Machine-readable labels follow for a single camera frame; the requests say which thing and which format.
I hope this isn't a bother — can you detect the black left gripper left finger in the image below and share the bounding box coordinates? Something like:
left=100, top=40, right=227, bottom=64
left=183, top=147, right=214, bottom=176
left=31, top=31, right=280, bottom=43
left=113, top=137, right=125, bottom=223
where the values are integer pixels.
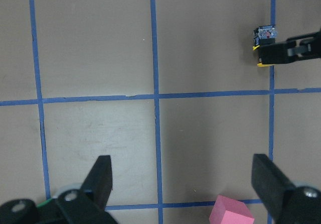
left=80, top=155, right=112, bottom=210

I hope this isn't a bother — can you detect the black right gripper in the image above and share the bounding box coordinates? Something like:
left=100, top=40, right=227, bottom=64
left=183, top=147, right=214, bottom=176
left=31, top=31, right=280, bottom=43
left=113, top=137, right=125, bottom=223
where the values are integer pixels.
left=258, top=30, right=320, bottom=65

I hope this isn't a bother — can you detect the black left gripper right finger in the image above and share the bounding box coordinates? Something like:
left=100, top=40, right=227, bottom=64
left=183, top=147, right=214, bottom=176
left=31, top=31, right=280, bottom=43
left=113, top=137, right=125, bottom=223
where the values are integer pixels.
left=251, top=154, right=296, bottom=209

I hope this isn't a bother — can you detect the yellow push button switch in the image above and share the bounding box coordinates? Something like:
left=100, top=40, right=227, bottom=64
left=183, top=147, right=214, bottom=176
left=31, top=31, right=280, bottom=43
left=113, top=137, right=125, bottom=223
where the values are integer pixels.
left=252, top=24, right=277, bottom=52

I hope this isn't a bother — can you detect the pink cube far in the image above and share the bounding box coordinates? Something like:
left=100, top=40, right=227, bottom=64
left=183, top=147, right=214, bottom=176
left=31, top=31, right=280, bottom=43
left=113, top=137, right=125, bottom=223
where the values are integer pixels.
left=209, top=195, right=255, bottom=224

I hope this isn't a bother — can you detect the green cube centre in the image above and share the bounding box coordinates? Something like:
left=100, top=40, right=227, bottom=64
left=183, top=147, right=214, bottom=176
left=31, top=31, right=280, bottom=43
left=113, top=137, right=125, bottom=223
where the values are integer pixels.
left=37, top=198, right=52, bottom=208

